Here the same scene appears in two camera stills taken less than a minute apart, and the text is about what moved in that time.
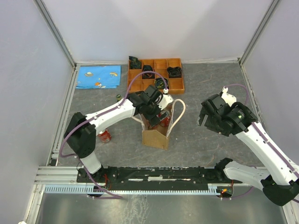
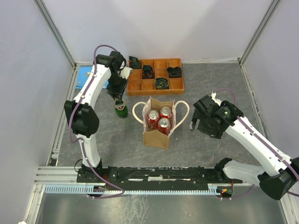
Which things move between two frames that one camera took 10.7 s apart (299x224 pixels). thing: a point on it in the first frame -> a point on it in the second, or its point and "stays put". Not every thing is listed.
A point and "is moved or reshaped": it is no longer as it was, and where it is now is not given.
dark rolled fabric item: (134, 63) stays put
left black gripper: (153, 119) -> (117, 92)
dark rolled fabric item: (160, 84) stays put
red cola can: (105, 136) is moved or reshaped
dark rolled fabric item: (174, 72) stays put
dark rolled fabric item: (148, 75) stays put
